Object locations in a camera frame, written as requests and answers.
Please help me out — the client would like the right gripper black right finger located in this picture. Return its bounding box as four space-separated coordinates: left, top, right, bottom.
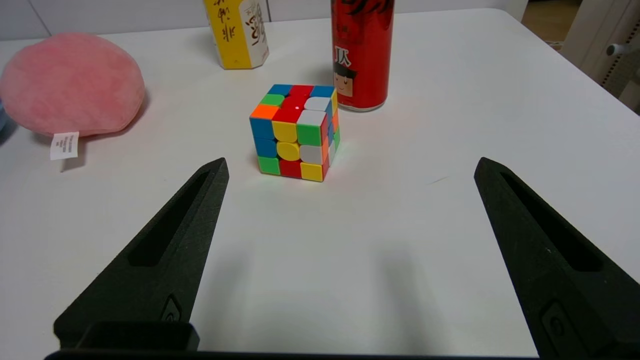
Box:
474 157 640 359

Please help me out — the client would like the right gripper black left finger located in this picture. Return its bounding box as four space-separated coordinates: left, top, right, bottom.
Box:
53 157 230 351

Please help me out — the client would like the multicolour puzzle cube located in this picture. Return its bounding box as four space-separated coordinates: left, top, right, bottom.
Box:
249 83 342 183

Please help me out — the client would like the pink peach plush toy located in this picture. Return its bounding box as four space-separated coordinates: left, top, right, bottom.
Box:
0 32 147 162

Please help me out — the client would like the yellow hexagonal snack box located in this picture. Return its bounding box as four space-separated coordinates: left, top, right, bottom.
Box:
202 0 271 70

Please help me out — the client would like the white side shelf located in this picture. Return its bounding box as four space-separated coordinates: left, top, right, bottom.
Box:
560 0 640 117

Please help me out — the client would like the red soda can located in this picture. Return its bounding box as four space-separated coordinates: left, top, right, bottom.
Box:
330 0 396 112

